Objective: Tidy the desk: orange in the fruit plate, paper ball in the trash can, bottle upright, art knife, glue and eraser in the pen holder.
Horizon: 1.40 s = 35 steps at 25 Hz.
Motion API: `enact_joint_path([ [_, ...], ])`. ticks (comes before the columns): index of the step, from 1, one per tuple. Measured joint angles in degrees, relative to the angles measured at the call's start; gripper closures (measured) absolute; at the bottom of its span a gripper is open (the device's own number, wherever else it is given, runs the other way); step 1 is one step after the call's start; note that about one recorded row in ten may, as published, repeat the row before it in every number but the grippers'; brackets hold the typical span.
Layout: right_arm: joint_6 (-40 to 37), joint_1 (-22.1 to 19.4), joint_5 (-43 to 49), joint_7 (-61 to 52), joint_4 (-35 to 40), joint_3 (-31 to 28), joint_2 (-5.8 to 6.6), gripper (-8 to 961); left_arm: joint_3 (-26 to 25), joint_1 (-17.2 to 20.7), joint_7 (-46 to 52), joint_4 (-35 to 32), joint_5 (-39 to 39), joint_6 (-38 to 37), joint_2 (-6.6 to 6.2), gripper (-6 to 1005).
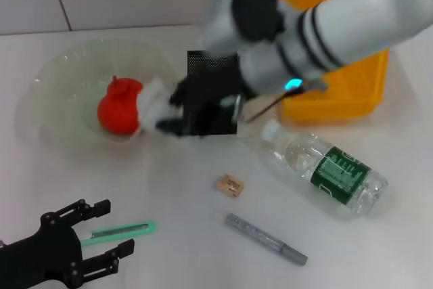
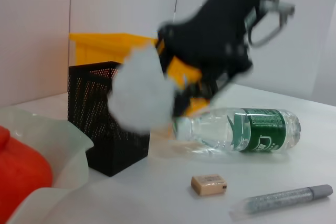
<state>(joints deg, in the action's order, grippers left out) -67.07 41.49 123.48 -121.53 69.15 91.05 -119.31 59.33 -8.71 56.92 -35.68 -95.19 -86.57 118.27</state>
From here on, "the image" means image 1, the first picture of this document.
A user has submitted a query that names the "grey marker pen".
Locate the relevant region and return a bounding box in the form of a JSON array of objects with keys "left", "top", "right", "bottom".
[{"left": 216, "top": 213, "right": 309, "bottom": 266}]

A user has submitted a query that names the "white paper ball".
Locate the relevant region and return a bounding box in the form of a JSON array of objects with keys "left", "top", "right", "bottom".
[{"left": 137, "top": 77, "right": 174, "bottom": 135}]

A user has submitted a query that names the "black mesh pen holder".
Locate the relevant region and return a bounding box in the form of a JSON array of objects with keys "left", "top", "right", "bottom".
[{"left": 187, "top": 49, "right": 240, "bottom": 137}]

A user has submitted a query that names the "silver right cable connector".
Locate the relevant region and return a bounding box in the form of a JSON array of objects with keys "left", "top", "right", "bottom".
[{"left": 219, "top": 94, "right": 245, "bottom": 124}]

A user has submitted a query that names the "pale green glass fruit plate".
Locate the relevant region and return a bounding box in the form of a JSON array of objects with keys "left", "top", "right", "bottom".
[{"left": 32, "top": 39, "right": 180, "bottom": 150}]

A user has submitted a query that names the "thin right gripper cable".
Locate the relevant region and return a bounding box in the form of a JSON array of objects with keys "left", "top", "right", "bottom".
[{"left": 245, "top": 88, "right": 302, "bottom": 124}]

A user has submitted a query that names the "green highlighter marker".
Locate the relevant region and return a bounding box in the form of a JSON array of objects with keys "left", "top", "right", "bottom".
[{"left": 80, "top": 220, "right": 159, "bottom": 247}]

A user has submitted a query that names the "small tan eraser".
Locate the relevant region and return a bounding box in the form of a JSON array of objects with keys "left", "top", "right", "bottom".
[{"left": 214, "top": 173, "right": 245, "bottom": 198}]

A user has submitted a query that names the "clear green-label water bottle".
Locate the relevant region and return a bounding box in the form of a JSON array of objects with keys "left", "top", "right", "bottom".
[{"left": 260, "top": 118, "right": 389, "bottom": 219}]

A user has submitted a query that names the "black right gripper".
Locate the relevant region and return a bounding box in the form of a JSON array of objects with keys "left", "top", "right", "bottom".
[{"left": 155, "top": 64, "right": 244, "bottom": 138}]

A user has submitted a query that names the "yellow plastic bin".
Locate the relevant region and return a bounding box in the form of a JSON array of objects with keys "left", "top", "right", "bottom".
[{"left": 273, "top": 0, "right": 390, "bottom": 124}]

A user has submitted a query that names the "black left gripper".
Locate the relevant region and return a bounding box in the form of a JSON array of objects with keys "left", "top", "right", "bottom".
[{"left": 0, "top": 198, "right": 136, "bottom": 289}]

